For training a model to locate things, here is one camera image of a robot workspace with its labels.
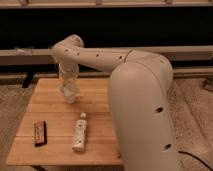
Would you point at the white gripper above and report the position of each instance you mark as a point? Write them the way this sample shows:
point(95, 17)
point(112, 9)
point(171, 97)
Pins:
point(68, 75)

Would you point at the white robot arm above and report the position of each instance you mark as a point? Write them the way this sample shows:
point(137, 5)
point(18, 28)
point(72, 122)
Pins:
point(137, 97)

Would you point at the white sponge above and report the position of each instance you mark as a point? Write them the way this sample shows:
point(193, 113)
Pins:
point(70, 98)

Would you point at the dark chocolate bar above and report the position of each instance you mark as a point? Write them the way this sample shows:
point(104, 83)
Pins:
point(40, 133)

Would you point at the long beige rail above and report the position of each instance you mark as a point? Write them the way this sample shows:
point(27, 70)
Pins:
point(32, 56)

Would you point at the white plastic bottle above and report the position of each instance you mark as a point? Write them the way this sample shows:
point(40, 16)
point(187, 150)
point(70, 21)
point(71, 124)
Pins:
point(78, 143)

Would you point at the wooden table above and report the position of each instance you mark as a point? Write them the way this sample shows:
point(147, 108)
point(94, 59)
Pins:
point(48, 105)

